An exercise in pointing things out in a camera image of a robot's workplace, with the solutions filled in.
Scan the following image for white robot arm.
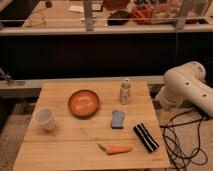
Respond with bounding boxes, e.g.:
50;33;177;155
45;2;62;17
156;61;213;118

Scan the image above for small white bottle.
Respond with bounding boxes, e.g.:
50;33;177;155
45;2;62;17
119;78;131;105

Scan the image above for orange plate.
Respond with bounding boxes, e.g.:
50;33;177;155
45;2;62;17
68;90;100;118

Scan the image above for blue sponge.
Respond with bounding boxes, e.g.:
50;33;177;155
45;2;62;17
111;110;125;129

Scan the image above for black white striped cloth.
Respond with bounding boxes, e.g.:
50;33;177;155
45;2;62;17
133;123;159;153

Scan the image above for orange toy carrot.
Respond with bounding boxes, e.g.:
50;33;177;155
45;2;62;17
99;144;132;155

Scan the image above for wooden table board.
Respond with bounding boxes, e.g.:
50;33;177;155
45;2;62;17
14;81;170;171

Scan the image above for white plastic cup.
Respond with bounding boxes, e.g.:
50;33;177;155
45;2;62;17
33;107;55;131

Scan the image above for black object on bench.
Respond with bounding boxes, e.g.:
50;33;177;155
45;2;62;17
107;10;131;26

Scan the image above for orange crate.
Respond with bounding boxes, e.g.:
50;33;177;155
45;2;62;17
131;5;153;25

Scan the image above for metal clamp at left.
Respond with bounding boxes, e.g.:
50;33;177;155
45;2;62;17
0;67;25;86

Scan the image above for grey metal post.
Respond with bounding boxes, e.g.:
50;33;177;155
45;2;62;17
83;0;93;31

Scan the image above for black cables on floor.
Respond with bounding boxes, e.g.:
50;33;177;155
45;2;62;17
159;107;209;171

